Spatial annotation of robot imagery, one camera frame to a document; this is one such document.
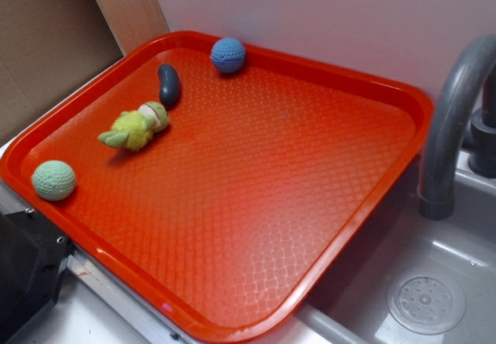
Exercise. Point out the dark grey bean toy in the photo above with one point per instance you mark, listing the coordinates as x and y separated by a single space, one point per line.
170 85

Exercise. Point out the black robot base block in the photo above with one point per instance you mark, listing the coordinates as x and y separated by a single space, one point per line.
34 255

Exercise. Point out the grey plastic sink basin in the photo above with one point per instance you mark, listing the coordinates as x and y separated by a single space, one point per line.
349 304

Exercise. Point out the green foam ball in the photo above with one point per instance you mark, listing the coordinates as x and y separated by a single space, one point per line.
54 180

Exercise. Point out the green plush toy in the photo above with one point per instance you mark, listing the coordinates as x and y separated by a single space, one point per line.
133 130

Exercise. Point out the brown cardboard panel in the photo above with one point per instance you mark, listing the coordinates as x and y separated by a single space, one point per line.
49 48

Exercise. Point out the grey curved faucet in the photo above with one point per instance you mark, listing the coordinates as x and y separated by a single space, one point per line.
460 97

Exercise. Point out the orange plastic tray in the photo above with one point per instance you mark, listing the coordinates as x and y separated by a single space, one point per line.
226 219

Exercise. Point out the blue foam ball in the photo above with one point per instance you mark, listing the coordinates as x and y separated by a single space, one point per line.
228 55

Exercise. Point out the round sink drain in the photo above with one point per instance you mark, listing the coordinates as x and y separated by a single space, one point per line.
426 301

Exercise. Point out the dark grey faucet handle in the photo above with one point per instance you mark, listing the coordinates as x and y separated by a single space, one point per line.
482 127

